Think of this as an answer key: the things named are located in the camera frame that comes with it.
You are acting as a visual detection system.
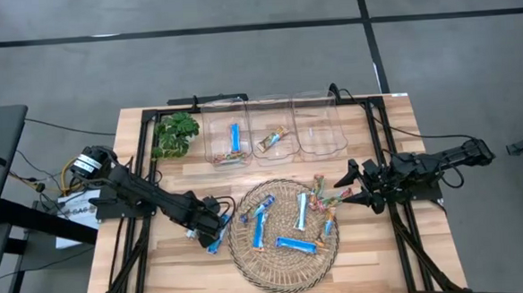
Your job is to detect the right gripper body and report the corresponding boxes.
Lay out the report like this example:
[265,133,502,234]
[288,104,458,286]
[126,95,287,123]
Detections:
[359,154,405,217]

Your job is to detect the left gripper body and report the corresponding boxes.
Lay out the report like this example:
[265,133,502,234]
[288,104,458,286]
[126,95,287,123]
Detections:
[179,194,223,237]

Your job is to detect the blue orange granola bar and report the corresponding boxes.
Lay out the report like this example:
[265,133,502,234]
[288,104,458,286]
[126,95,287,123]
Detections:
[321,206,339,239]

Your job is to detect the light blue granola bar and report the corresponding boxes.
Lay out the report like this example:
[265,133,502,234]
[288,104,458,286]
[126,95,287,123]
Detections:
[291,191,311,233]

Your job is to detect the red green granola bar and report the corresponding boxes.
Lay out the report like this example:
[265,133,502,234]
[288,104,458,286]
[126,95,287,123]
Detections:
[211,151,248,165]
[312,173,327,199]
[307,192,323,213]
[320,186,356,210]

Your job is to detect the brown white granola bar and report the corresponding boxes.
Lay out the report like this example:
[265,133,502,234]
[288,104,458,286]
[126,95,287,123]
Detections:
[254,125,291,155]

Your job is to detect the clear plastic bin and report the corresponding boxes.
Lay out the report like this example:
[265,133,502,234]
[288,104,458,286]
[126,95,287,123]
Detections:
[245,92,302,168]
[199,96,253,172]
[290,87,350,164]

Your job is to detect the round woven straw placemat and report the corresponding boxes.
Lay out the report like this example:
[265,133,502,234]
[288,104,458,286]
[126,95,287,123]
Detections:
[224,174,344,293]

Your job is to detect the potted green plant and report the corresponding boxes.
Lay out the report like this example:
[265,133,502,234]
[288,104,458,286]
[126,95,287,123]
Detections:
[149,110,203,161]

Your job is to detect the white paper box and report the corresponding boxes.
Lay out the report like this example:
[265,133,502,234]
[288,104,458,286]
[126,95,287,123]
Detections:
[52,188,105,251]

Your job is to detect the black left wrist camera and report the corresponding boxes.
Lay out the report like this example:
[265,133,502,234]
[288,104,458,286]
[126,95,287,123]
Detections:
[200,194,225,215]

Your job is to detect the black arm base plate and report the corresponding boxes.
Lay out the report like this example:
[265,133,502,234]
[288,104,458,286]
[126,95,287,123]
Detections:
[370,172,443,204]
[89,194,159,222]

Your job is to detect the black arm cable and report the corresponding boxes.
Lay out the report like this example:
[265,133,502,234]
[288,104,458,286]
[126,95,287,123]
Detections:
[328,75,476,148]

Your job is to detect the black metal table frame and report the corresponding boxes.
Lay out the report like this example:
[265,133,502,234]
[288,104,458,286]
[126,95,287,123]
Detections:
[78,90,470,293]

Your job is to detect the black mount bar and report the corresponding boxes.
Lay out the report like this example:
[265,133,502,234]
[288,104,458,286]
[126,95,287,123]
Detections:
[167,91,250,108]

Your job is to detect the yellow cable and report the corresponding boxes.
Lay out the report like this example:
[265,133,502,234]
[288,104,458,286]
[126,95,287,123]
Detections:
[58,155,85,196]

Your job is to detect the black floor cable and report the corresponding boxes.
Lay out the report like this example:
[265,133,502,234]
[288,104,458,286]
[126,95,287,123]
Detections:
[24,113,116,141]

